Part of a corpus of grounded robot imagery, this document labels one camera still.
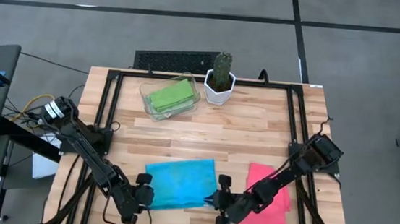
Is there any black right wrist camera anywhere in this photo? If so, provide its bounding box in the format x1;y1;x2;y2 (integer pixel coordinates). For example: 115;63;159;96
216;173;234;190

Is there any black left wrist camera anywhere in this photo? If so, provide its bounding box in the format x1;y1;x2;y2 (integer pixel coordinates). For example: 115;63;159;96
135;172;154;188

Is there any white hexagonal plant pot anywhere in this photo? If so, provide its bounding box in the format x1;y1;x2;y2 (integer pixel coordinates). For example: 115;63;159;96
201;67;237;107

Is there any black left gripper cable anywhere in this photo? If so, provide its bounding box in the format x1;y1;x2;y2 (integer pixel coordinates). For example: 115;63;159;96
101;194;156;224

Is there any white paper box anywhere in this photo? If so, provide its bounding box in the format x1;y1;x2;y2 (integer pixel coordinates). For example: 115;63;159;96
30;129;63;182

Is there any clear plastic bin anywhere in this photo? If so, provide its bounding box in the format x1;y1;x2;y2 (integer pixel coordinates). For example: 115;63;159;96
136;68;203;126

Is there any blue microfiber towel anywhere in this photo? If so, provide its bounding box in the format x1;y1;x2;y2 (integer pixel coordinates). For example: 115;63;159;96
141;153;221;215

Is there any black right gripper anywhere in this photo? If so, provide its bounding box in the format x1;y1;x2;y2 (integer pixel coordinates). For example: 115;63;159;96
203;188;239;214

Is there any black aluminium table frame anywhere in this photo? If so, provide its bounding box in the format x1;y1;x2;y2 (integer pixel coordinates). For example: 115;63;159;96
39;61;366;224

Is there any bright green microfiber towel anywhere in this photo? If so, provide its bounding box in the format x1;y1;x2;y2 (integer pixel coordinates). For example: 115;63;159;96
146;75;196;115

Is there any black looped cable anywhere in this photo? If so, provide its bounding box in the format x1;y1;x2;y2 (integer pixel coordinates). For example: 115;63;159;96
257;69;272;85

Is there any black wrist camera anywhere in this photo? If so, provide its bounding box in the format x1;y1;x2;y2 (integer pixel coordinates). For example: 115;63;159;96
216;173;234;190
135;172;154;188

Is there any black floor cable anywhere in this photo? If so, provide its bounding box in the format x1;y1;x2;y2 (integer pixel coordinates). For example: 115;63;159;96
18;51;92;75

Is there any yellow cable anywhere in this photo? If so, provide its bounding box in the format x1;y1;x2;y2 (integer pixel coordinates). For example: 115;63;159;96
9;90;54;125

